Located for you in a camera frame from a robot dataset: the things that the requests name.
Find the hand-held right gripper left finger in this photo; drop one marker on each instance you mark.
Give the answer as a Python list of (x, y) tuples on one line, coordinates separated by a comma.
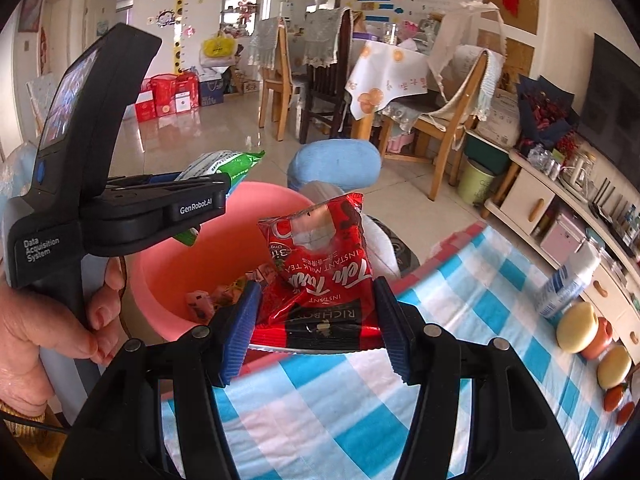
[(242, 335)]

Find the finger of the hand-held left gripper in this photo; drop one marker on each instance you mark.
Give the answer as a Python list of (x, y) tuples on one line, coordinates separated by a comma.
[(190, 185)]

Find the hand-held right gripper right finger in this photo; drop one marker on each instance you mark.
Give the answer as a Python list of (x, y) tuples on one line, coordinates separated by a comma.
[(397, 335)]

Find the pink plastic basin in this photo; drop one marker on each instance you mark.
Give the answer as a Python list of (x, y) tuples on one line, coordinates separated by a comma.
[(200, 265)]

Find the red foil packet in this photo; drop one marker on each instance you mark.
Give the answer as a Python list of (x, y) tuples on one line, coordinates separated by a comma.
[(320, 280)]

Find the person's left hand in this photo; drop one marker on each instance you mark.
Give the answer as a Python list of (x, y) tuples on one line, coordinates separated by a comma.
[(30, 340)]

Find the blue white checked tablecloth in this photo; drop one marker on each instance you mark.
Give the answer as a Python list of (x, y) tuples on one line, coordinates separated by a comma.
[(475, 310)]

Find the red mesh gift bag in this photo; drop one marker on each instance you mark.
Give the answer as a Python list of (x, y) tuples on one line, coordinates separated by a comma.
[(172, 95)]

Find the red gift box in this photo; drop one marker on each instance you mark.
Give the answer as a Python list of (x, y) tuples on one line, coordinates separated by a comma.
[(145, 105)]

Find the blue gift bag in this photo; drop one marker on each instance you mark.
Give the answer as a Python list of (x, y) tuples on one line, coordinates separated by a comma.
[(212, 92)]

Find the wooden chair with lace cover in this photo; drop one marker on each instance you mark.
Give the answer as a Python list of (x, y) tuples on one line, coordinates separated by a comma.
[(280, 80)]

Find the yellow bag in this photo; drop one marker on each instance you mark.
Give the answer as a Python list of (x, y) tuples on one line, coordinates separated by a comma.
[(218, 47)]

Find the person's leg in blue jeans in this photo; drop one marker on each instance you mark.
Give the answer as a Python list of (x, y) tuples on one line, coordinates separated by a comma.
[(335, 162)]

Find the dark wooden chair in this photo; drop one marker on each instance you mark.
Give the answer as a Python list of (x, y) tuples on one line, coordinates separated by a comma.
[(325, 85)]

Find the green waste bin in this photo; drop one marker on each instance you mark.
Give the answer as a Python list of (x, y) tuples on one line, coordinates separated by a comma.
[(475, 182)]

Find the white plastic bottle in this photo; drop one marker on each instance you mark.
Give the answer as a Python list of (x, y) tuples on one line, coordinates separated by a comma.
[(565, 282)]

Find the yellow apple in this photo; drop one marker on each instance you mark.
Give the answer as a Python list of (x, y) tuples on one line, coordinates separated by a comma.
[(575, 327)]

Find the cream wooden cabinet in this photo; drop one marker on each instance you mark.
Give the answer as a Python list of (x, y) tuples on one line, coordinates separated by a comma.
[(525, 205)]

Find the display shelf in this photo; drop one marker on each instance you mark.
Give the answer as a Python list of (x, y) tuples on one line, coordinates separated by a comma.
[(242, 5)]

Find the pink storage box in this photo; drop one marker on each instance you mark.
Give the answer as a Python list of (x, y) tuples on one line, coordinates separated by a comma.
[(562, 237)]

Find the pink plastic stool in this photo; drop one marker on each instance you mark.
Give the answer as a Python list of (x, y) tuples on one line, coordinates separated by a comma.
[(400, 137)]

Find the red apple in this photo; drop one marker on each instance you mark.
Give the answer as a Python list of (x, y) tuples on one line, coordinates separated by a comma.
[(604, 341)]

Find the large yellow pear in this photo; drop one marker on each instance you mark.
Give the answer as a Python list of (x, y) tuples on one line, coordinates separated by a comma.
[(615, 366)]

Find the white orange-print table cover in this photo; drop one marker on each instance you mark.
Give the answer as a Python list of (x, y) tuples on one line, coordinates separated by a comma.
[(385, 75)]

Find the tangerine with green leaf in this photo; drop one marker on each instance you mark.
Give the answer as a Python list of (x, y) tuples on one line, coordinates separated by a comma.
[(614, 400)]

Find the pack of small bottles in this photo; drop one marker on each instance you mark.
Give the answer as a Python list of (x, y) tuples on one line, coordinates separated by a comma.
[(545, 162)]

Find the wooden chair with cream cover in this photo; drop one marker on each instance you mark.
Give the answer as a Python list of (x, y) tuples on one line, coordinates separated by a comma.
[(465, 115)]

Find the plain tangerine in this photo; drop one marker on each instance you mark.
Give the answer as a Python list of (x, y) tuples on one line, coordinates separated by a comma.
[(625, 414)]

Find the white cardboard box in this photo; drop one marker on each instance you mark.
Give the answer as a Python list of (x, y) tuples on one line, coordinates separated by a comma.
[(500, 115)]

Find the clear electric kettle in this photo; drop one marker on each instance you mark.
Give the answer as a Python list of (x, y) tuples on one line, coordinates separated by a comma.
[(580, 172)]

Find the black router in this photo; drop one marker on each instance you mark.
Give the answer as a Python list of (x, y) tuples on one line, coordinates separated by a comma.
[(605, 200)]

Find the dark blue flower bouquet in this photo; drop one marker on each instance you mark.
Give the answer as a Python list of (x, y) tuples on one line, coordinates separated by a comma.
[(545, 110)]

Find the giraffe wall sticker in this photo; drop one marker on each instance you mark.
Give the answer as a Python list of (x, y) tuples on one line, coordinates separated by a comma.
[(182, 10)]

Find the framed wall picture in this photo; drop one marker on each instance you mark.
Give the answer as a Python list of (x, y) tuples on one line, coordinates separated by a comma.
[(32, 2)]

